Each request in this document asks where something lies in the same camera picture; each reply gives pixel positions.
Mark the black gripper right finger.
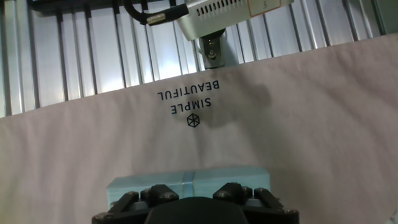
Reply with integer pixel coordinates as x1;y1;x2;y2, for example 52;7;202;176
213;182;300;224

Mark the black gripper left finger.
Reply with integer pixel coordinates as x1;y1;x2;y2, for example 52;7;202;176
91;184;180;224

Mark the black usb cable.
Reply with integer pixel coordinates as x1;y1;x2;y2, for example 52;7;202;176
123;0;190;26

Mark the light blue ribboned casing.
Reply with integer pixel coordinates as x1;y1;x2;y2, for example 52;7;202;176
106;166;271;210

